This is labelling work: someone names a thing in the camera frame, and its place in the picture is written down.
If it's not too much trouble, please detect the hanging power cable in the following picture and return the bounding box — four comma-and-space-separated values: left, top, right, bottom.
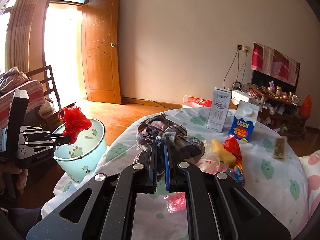
223, 48, 249, 91

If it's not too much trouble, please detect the orange wooden door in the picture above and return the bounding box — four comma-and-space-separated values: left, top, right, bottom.
81, 0, 122, 104

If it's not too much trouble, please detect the yellow printed plastic bag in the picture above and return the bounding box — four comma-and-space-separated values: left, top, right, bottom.
211, 134, 246, 186

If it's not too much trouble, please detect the plaid cloth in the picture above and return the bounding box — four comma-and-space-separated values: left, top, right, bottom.
136, 113, 205, 164

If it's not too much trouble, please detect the striped beige curtain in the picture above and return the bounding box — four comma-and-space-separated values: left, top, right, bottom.
5, 0, 37, 72

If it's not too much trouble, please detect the red plastic bag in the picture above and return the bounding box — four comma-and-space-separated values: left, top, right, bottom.
58, 106, 92, 144

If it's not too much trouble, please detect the pink white pillow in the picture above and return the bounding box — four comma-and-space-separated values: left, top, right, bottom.
299, 150, 320, 216

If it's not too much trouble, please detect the pink padded jacket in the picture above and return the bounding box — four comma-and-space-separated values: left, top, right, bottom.
0, 67, 29, 93

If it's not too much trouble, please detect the dark wooden chair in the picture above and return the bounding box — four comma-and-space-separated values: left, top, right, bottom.
25, 65, 62, 120

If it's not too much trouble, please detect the wall power outlet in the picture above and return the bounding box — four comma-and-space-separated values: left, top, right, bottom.
237, 44, 249, 53

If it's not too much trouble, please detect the red white cloth cover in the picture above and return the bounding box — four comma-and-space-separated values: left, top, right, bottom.
251, 42, 300, 86

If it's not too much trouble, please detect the clear plastic bag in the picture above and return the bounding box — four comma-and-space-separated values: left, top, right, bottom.
164, 140, 228, 213

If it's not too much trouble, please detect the red gift box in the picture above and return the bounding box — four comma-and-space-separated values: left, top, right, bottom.
188, 96, 212, 107

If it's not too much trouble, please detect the light blue cartoon trash bin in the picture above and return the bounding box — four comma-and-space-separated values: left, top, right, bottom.
53, 119, 107, 183

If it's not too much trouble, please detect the white green patterned bed sheet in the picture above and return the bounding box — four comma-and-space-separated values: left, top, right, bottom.
27, 108, 319, 239

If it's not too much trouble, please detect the white electronic box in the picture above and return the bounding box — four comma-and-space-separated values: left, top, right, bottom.
231, 90, 255, 105

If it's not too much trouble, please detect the person left hand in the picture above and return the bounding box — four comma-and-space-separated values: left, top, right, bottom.
0, 162, 29, 190

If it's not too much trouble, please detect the tall white milk carton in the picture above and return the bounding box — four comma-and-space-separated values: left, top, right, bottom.
207, 88, 231, 133

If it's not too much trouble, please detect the dark wooden cluttered cabinet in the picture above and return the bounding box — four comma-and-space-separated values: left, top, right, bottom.
247, 71, 308, 139

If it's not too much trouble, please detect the red bag on cabinet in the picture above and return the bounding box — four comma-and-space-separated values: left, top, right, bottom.
299, 94, 312, 119

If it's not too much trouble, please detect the blue white Look carton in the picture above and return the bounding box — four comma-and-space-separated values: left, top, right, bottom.
229, 101, 259, 142

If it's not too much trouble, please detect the red striped cushion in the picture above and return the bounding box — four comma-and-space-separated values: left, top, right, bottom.
0, 80, 44, 128

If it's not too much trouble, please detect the dark gold snack bar wrapper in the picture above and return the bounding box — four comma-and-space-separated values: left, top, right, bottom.
273, 137, 287, 161

